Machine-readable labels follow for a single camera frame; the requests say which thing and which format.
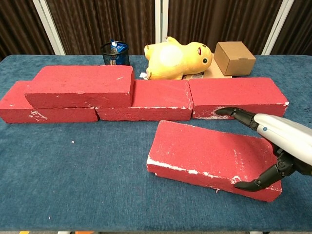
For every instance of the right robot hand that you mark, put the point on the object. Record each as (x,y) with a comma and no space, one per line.
(287,136)

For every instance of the red foam brick chipped white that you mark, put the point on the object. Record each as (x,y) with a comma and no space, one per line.
(200,151)

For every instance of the red foam brick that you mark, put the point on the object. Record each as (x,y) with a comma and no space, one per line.
(161,95)
(234,92)
(48,115)
(80,83)

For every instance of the small cardboard box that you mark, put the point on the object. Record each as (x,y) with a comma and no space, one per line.
(236,58)

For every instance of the dark brown curtain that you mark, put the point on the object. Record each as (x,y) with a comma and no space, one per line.
(104,22)
(219,19)
(299,29)
(19,24)

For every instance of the yellow plush toy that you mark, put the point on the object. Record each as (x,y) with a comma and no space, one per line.
(175,61)

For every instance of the black mesh pen cup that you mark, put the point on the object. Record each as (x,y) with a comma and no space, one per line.
(114,58)

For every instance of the blue snack packet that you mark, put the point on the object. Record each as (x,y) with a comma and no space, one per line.
(119,46)

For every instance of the blue table cloth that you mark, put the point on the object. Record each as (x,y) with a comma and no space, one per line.
(85,170)

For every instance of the white partition post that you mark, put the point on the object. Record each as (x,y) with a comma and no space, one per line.
(161,24)
(50,24)
(280,24)

